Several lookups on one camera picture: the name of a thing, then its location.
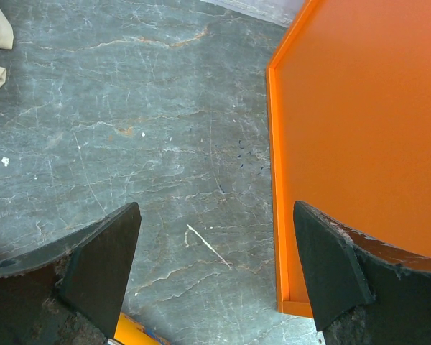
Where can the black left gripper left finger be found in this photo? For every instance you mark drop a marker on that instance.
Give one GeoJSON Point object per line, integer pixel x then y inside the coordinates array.
{"type": "Point", "coordinates": [71, 290]}

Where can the orange box counter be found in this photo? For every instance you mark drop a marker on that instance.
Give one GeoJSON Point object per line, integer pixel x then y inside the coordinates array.
{"type": "Point", "coordinates": [349, 98]}

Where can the yellow labelled lying can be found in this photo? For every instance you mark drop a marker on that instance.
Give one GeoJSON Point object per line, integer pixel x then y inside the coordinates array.
{"type": "Point", "coordinates": [131, 332]}

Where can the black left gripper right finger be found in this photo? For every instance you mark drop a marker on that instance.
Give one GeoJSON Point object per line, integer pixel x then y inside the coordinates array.
{"type": "Point", "coordinates": [361, 290]}

